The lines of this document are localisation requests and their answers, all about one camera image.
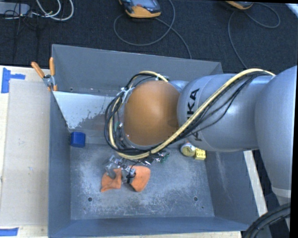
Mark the grey metal bin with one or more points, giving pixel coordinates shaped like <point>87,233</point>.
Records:
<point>139,205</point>

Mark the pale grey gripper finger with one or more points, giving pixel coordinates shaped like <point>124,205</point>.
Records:
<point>125,173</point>
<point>110,170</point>

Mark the blue cube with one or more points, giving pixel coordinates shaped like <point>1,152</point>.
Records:
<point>77,139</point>

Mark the round yellow and white object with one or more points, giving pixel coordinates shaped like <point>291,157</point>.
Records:
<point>187,150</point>

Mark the orange cloth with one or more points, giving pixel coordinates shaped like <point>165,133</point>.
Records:
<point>140,180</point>

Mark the small yellow box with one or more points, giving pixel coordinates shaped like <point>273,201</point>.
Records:
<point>200,154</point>

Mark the pale flat board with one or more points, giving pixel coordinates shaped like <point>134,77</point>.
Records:
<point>25,154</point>

